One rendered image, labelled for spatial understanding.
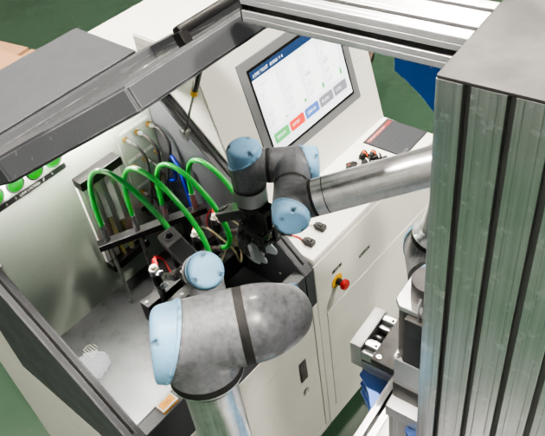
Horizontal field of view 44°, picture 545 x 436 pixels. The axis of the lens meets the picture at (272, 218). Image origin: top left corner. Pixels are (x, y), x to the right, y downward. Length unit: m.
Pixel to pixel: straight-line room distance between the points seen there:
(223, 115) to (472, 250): 1.18
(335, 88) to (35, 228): 1.02
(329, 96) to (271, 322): 1.36
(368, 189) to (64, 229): 1.00
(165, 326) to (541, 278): 0.49
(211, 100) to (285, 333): 1.02
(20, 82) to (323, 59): 0.90
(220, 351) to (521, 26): 0.56
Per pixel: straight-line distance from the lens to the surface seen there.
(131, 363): 2.02
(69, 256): 2.04
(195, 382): 0.99
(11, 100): 1.93
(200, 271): 1.34
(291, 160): 1.38
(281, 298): 0.97
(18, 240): 1.91
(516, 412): 1.05
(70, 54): 2.06
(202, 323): 0.95
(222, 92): 1.90
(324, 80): 2.19
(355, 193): 1.27
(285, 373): 2.15
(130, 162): 2.03
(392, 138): 2.36
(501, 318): 0.90
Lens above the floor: 2.40
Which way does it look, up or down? 43 degrees down
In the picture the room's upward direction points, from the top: 9 degrees counter-clockwise
